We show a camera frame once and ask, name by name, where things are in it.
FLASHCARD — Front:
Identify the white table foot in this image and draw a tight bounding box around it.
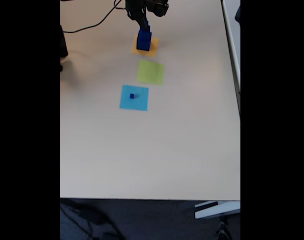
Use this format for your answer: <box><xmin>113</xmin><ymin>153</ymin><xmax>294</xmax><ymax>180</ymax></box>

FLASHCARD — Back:
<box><xmin>194</xmin><ymin>200</ymin><xmax>241</xmax><ymax>220</ymax></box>

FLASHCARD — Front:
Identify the light blue paper square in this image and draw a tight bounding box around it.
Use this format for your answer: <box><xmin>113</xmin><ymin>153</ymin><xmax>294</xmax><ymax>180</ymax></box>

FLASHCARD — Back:
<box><xmin>119</xmin><ymin>84</ymin><xmax>150</xmax><ymax>112</ymax></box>

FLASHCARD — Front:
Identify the large blue cube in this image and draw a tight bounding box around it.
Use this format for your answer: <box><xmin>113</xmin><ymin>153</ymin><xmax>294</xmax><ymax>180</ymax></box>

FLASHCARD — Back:
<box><xmin>136</xmin><ymin>32</ymin><xmax>152</xmax><ymax>52</ymax></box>

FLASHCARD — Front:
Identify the green paper square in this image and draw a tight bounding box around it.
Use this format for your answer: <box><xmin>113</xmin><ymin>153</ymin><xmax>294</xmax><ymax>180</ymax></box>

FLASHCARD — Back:
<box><xmin>136</xmin><ymin>59</ymin><xmax>165</xmax><ymax>86</ymax></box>

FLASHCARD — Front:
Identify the black floor cable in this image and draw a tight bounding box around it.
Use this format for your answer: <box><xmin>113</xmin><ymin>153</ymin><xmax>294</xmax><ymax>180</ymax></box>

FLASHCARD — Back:
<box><xmin>60</xmin><ymin>201</ymin><xmax>124</xmax><ymax>240</ymax></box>

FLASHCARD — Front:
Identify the orange paper square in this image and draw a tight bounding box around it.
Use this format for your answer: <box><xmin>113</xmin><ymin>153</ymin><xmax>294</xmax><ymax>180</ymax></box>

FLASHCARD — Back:
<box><xmin>130</xmin><ymin>34</ymin><xmax>159</xmax><ymax>58</ymax></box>

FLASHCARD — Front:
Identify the medium blue cube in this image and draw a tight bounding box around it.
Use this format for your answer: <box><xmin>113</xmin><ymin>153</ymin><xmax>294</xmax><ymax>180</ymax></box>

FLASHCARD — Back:
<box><xmin>138</xmin><ymin>25</ymin><xmax>152</xmax><ymax>36</ymax></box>

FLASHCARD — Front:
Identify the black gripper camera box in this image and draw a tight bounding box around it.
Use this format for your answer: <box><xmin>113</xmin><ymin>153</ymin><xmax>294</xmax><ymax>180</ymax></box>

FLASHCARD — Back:
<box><xmin>146</xmin><ymin>0</ymin><xmax>170</xmax><ymax>18</ymax></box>

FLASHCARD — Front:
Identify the white neighbouring table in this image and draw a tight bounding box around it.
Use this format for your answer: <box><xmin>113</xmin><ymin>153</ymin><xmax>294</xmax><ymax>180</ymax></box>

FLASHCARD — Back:
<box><xmin>221</xmin><ymin>0</ymin><xmax>241</xmax><ymax>117</ymax></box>

